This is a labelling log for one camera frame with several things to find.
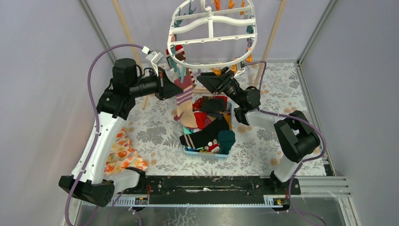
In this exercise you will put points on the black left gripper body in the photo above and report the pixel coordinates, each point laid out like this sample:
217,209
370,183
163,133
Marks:
160,86

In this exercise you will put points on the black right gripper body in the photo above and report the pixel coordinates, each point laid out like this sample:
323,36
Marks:
227,86

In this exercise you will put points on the purple striped sock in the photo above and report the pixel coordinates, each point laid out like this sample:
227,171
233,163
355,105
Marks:
184,111

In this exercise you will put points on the red white striped sock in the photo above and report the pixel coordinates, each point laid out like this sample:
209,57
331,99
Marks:
179,53

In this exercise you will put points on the white oval clip hanger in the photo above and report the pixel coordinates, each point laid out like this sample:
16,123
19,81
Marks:
212,34

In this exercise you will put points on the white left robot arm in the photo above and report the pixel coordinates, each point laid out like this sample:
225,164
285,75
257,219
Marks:
87,182

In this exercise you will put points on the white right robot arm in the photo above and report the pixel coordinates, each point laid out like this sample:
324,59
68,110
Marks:
297,137

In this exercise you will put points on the blue plastic sock basket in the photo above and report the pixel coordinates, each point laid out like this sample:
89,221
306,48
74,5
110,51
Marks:
196,152

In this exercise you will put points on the dark teal sock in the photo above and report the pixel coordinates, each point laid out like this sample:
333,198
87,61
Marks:
226,140

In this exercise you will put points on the black cream striped sock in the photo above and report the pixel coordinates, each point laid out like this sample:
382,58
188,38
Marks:
202,138

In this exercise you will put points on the floral patterned table mat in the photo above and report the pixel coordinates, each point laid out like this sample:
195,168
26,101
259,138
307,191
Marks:
155,134

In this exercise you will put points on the orange floral cloth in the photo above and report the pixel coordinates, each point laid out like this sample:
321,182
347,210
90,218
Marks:
123,155

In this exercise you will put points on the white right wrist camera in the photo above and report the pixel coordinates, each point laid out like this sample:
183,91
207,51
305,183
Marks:
240,68

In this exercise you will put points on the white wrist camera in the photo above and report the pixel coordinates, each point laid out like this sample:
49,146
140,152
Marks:
154,57
240,68

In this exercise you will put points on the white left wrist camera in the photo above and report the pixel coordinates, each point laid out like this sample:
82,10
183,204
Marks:
154,57

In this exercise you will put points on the wooden drying rack frame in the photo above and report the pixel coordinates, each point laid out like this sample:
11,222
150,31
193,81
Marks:
199,46

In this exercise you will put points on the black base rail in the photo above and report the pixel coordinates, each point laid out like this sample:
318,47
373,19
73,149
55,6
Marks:
212,190

